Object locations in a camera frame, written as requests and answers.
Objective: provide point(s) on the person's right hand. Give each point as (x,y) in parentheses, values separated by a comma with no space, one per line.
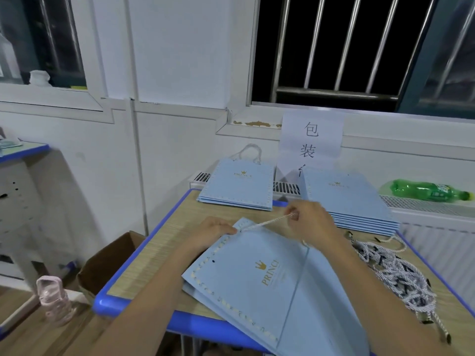
(313,222)

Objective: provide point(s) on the person's left hand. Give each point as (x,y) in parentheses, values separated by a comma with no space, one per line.
(209,232)

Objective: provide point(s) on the stack of blue paper bags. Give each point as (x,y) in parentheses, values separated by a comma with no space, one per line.
(352,196)

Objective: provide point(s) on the stack of finished bags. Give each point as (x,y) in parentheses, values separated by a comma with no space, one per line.
(245,285)

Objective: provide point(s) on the person's left forearm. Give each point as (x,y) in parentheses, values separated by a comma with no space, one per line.
(141,307)

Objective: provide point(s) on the person's right forearm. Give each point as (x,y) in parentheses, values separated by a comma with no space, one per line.
(393,307)

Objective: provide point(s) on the blue-edged wooden desk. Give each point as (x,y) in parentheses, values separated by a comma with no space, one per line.
(159,255)

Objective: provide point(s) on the white paper sign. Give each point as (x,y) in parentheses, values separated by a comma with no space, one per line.
(310,141)

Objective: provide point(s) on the brown cardboard box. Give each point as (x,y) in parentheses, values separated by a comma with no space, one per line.
(111,263)

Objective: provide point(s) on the green plastic bottle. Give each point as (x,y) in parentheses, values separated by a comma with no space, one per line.
(430,190)

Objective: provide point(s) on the metal window grille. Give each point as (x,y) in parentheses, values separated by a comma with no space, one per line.
(334,92)

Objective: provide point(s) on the pink water bottle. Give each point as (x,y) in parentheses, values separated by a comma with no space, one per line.
(56,301)

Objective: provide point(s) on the grey metal desk blue edge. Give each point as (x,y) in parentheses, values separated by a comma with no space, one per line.
(22,211)

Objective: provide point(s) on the teal framed sliding window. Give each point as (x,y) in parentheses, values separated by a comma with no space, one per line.
(449,63)

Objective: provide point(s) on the small white container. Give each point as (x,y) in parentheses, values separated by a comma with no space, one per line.
(40,78)

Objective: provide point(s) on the white framed window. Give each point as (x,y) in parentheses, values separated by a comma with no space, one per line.
(81,40)

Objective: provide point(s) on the clear plastic bottle white label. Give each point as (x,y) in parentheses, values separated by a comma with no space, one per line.
(9,59)

